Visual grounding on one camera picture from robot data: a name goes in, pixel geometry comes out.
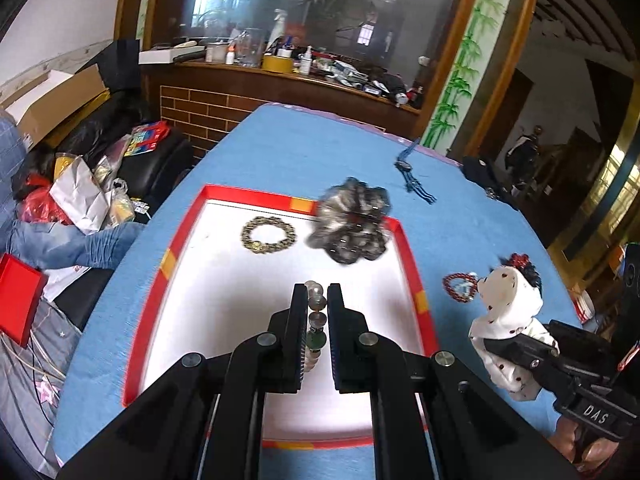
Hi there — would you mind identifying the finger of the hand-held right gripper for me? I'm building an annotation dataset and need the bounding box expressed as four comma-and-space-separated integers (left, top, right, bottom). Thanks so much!
547, 319, 622, 382
482, 335, 582, 397

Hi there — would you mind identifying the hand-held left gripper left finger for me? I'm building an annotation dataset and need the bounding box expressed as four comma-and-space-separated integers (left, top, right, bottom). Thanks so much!
57, 282, 309, 480

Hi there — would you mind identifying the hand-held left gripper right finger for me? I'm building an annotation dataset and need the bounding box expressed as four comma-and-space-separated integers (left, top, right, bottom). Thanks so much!
327, 283, 586, 480

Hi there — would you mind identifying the grey green bead bracelet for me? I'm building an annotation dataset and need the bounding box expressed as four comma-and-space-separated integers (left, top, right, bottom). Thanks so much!
305, 280, 329, 374

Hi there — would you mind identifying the white dotted scrunchie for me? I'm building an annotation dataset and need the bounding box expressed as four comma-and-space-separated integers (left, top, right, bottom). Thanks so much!
468, 265, 561, 402

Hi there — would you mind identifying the red white jewelry tray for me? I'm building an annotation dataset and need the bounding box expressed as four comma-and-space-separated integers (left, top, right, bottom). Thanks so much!
122, 185, 441, 451

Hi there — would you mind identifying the person's right hand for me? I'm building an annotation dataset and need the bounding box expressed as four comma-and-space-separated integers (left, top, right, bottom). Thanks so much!
547, 417, 617, 472

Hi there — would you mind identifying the red white-dotted scrunchie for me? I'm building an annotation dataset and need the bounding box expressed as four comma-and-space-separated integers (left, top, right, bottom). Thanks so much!
497, 252, 543, 302

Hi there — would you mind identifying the grey organza scrunchie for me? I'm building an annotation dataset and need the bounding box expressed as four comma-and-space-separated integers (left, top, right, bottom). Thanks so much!
306, 177, 392, 266

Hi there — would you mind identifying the black pouch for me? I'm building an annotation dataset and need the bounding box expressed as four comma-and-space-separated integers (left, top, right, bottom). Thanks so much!
460, 155, 526, 211

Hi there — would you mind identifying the dark figurine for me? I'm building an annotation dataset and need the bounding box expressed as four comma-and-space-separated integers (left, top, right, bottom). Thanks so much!
505, 125, 546, 191

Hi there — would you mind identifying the black sofa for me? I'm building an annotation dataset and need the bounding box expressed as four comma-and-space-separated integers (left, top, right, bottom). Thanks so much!
50, 92, 196, 211

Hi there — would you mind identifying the colourful packet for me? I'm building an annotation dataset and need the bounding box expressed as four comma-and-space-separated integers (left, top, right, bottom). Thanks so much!
124, 121, 171, 157

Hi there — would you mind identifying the silver plastic bag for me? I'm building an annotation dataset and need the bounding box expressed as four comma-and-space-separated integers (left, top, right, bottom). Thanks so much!
50, 156, 113, 235

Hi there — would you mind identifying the wooden counter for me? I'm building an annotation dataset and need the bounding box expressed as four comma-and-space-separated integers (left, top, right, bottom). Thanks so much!
140, 57, 426, 161

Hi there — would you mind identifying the yellow tape roll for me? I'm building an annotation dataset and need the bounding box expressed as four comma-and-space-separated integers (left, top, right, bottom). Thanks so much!
262, 55, 296, 74

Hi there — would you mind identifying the purple floral sheet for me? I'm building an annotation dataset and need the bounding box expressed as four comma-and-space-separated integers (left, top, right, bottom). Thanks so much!
0, 290, 86, 477

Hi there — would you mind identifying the red box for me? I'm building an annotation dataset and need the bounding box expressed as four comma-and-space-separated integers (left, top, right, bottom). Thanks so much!
0, 252, 48, 348

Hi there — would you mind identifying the red plastic bag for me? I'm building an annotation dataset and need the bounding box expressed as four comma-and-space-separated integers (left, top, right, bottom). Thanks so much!
17, 172, 71, 226

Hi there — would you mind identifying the clear plastic pitcher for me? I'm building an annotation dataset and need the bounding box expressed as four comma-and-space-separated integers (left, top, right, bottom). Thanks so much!
235, 28, 264, 68

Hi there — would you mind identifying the white spray bottle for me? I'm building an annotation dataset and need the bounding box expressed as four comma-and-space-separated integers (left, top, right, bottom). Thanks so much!
267, 9, 290, 56

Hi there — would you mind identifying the flat white box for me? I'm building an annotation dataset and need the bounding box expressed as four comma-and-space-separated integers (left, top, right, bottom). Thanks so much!
138, 46, 207, 66

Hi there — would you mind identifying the cardboard box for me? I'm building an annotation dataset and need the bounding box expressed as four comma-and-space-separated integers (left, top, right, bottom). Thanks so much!
0, 64, 111, 151

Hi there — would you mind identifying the red bead bracelet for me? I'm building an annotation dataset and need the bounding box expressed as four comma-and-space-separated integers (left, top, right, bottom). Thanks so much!
442, 271, 478, 305

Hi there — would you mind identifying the gold bead bracelet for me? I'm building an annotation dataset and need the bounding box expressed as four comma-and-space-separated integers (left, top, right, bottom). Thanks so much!
241, 216, 297, 256

